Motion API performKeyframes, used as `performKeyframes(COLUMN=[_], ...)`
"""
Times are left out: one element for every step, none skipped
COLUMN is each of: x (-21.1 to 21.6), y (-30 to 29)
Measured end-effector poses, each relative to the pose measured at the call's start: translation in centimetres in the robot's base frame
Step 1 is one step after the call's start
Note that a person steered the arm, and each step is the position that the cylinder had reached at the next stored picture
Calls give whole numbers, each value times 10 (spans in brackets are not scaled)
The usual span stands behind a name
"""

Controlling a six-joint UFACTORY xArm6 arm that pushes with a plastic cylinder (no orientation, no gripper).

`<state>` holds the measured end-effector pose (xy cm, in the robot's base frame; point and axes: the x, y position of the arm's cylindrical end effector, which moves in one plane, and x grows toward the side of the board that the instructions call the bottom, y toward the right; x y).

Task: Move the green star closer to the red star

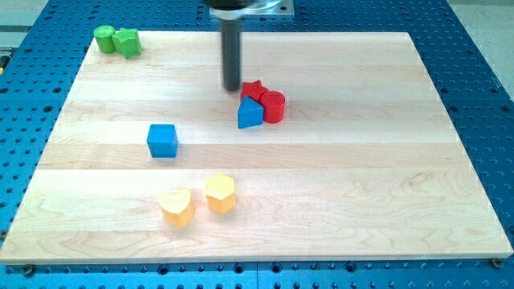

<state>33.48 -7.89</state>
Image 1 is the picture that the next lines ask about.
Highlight red star block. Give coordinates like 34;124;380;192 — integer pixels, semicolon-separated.
240;80;269;103

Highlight green star block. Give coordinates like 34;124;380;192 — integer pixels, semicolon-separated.
112;28;142;59

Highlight blue triangular prism block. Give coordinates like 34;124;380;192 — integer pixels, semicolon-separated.
238;96;263;129

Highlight red cylinder block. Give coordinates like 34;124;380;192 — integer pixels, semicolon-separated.
260;91;286;124

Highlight yellow hexagon block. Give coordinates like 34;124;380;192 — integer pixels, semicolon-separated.
206;174;236;214

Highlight light wooden board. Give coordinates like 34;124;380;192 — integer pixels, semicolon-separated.
1;31;512;265

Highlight blue cube block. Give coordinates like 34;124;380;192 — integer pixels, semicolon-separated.
147;124;178;158

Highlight yellow heart block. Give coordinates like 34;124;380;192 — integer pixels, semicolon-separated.
157;189;195;227

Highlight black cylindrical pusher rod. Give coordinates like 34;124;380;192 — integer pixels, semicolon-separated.
220;18;241;92

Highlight green cylinder block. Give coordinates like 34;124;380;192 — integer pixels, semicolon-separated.
93;25;116;54

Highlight silver robot mount plate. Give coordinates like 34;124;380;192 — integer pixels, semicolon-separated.
202;0;296;21

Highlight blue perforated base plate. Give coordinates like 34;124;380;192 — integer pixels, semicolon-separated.
1;0;513;288

